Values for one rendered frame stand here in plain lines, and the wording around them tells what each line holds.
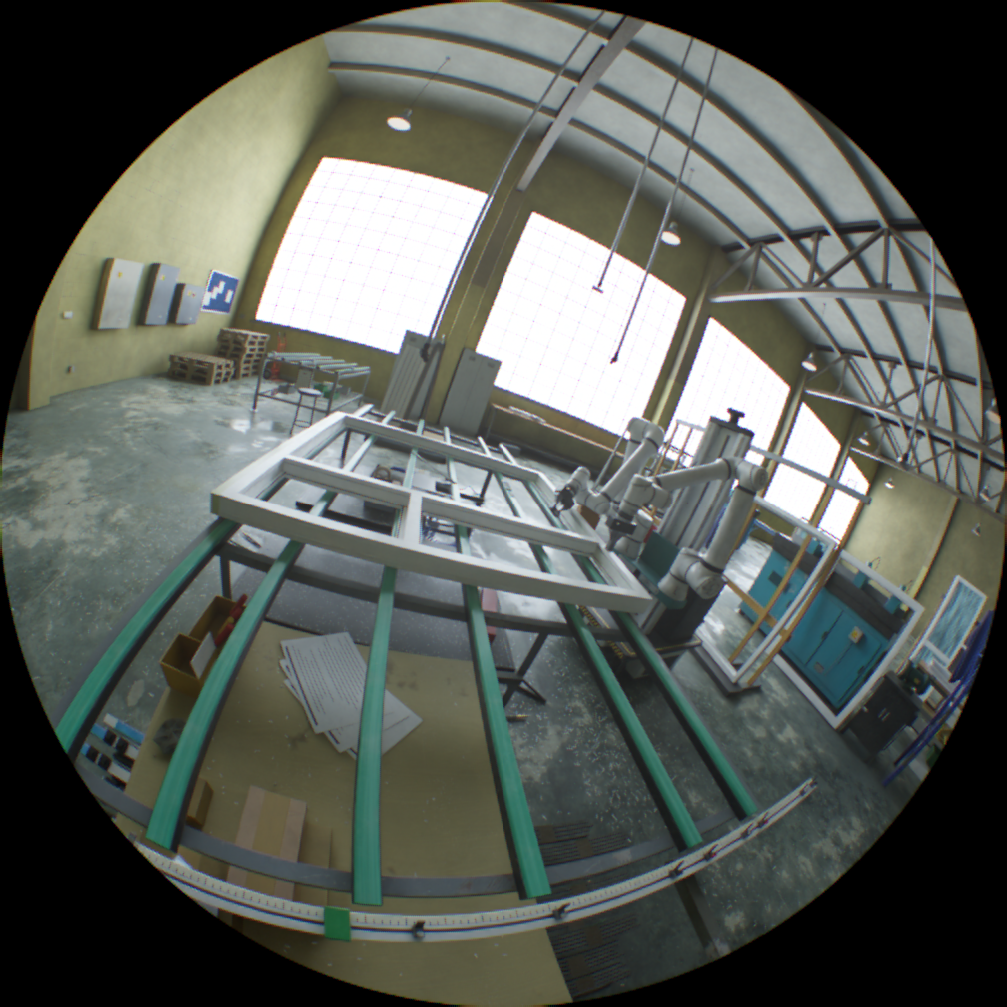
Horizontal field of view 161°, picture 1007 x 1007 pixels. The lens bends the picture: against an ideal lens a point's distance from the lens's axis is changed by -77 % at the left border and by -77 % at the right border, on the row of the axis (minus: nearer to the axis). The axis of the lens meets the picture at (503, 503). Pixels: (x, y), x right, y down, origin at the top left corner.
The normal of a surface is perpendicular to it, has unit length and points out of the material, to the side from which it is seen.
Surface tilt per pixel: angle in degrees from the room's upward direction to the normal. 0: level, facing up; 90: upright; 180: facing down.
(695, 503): 90
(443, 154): 90
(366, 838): 0
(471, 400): 90
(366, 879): 0
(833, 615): 90
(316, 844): 0
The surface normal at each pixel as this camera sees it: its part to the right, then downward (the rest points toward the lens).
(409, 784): 0.35, -0.88
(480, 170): 0.18, 0.38
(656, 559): -0.87, -0.18
